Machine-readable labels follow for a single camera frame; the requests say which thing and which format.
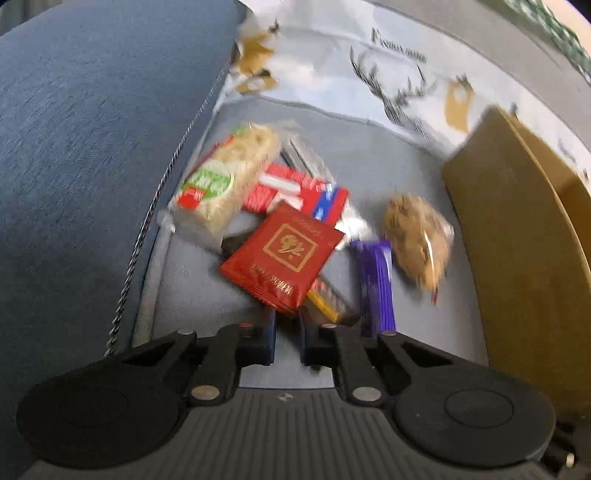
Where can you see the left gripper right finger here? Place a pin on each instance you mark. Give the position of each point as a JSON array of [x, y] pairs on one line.
[[361, 368]]

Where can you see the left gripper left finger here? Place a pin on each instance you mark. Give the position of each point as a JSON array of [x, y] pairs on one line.
[[251, 341]]

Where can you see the purple snack bar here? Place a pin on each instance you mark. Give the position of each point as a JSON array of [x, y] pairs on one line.
[[374, 263]]

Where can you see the red square snack packet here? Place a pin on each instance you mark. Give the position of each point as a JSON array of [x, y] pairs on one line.
[[282, 258]]

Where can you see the clear bag of cookies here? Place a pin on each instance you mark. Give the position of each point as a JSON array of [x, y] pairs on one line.
[[422, 240]]

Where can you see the puffed rice cake pack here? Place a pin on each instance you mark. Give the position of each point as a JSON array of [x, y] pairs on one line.
[[214, 191]]

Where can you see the red blue spicy snack packet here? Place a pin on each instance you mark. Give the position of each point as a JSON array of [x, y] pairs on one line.
[[320, 199]]

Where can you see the dark chocolate bar wrapper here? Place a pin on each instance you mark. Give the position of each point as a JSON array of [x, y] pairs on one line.
[[231, 244]]

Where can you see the silver stick packet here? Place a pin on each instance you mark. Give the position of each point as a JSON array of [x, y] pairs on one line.
[[299, 155]]

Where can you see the yellow snack bar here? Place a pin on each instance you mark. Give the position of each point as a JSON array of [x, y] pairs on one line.
[[330, 302]]

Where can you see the brown cardboard box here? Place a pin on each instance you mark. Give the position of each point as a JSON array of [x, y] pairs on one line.
[[525, 220]]

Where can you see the grey deer-print sofa cover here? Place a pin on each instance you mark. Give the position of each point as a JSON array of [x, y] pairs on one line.
[[382, 99]]

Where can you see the green checkered cloth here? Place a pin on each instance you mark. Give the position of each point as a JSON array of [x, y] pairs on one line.
[[564, 38]]

